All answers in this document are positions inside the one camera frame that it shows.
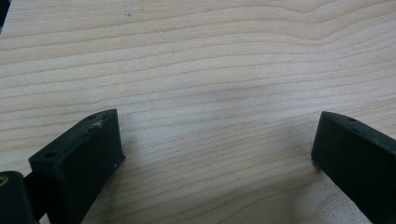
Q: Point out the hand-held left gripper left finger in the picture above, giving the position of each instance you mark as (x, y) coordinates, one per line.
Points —
(77, 168)

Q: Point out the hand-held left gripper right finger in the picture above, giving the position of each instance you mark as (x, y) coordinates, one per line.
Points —
(358, 158)

